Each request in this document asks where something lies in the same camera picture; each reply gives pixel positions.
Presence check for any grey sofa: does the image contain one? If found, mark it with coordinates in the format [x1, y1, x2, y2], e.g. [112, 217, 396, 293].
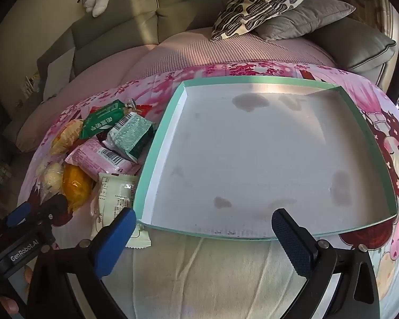
[0, 0, 398, 160]

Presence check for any pink snack packet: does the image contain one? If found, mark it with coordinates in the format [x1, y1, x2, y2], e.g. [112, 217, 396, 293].
[65, 138, 140, 177]

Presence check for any pink sofa cover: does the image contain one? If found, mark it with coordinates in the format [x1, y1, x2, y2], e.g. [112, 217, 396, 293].
[15, 27, 340, 153]

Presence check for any grey cushion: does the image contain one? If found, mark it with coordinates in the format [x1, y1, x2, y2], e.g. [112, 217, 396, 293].
[253, 0, 356, 42]

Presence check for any pink cartoon printed blanket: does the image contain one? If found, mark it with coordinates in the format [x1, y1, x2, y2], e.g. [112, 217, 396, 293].
[18, 61, 399, 319]

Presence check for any yellow orange pastry packet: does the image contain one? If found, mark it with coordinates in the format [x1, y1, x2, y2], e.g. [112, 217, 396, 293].
[50, 119, 85, 156]

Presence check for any black white patterned cushion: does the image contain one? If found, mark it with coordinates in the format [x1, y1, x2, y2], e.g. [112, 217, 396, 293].
[210, 0, 311, 41]

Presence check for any person's left hand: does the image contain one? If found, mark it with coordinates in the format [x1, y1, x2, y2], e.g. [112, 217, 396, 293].
[0, 265, 34, 317]

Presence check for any white snack packet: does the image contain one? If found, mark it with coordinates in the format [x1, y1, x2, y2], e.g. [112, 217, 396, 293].
[90, 172, 152, 249]

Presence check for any yellow cake packet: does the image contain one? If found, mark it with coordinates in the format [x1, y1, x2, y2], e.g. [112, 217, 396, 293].
[133, 76, 399, 240]

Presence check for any clear round bun packet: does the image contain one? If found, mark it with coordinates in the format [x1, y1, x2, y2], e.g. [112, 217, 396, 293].
[36, 161, 65, 200]

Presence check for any dark green snack packet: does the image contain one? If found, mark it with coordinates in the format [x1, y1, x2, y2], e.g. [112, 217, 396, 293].
[79, 100, 128, 140]

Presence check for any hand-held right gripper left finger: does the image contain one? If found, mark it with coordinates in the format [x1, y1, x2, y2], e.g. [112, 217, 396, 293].
[28, 207, 138, 319]

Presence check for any orange cake packet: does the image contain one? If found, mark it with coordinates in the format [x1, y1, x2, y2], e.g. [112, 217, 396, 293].
[63, 164, 95, 211]

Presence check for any pale green barcode snack packet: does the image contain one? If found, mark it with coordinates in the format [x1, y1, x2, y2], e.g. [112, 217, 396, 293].
[103, 112, 155, 163]

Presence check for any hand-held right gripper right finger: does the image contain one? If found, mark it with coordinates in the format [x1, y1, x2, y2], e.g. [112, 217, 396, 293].
[271, 208, 381, 319]

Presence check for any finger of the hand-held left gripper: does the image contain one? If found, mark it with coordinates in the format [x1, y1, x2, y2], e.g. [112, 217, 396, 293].
[33, 193, 70, 227]
[5, 202, 32, 226]

